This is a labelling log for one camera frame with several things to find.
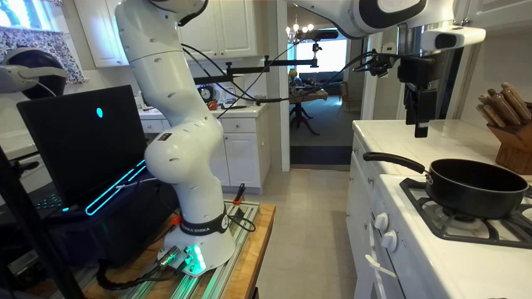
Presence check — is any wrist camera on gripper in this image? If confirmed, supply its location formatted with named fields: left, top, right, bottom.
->
left=418, top=25, right=488, bottom=53

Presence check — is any black tripod stand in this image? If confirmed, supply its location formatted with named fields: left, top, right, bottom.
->
left=0, top=146, right=88, bottom=299

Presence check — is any thick black table cable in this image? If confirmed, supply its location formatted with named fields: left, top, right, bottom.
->
left=94, top=256, right=187, bottom=292

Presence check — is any metal base plate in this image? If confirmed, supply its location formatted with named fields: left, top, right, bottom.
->
left=156, top=199, right=262, bottom=299

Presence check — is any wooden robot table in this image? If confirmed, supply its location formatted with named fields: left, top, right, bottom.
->
left=81, top=199, right=277, bottom=299

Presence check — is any chandelier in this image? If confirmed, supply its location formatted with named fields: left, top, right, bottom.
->
left=284, top=21, right=317, bottom=41

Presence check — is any white upper cabinet with handles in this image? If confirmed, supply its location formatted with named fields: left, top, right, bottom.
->
left=458, top=0, right=532, bottom=30

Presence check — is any knife block with brown handles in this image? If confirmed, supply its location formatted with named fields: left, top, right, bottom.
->
left=475, top=81, right=532, bottom=176

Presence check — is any dark blue sofa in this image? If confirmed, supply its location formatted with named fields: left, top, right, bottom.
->
left=297, top=71, right=345, bottom=96

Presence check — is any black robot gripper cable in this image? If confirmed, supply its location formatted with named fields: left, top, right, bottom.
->
left=181, top=40, right=395, bottom=108

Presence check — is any black cast iron stove grate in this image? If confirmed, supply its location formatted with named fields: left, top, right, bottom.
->
left=397, top=176, right=532, bottom=249

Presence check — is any red handled tool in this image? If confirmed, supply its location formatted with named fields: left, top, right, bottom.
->
left=229, top=181, right=249, bottom=207

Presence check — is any white gas stove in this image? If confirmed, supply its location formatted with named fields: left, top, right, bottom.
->
left=354, top=164, right=532, bottom=299

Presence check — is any white stove knob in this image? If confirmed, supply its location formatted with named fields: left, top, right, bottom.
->
left=378, top=229, right=398, bottom=254
left=372, top=211, right=390, bottom=234

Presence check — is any wooden pedestal table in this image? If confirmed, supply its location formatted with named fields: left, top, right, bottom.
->
left=287, top=88, right=329, bottom=138

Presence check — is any floral patterned curtain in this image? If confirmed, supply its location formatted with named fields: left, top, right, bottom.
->
left=0, top=23, right=88, bottom=86

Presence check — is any black camera boom rod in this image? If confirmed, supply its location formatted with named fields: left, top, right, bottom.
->
left=192, top=53, right=322, bottom=88

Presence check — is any round red black clock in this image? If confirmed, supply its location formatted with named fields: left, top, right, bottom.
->
left=197, top=83, right=216, bottom=106

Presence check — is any dark case under laptop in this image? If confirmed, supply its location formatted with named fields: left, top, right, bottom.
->
left=46, top=176, right=181, bottom=271

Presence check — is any white lower cabinet with counter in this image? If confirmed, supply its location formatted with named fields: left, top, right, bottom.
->
left=137, top=104, right=274, bottom=192

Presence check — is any black laptop with teal light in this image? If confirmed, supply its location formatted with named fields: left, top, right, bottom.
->
left=14, top=83, right=179, bottom=222

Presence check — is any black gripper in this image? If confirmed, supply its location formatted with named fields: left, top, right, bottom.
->
left=395, top=53, right=438, bottom=139

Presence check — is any black pot with long handle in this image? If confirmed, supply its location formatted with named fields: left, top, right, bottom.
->
left=362, top=149, right=530, bottom=221

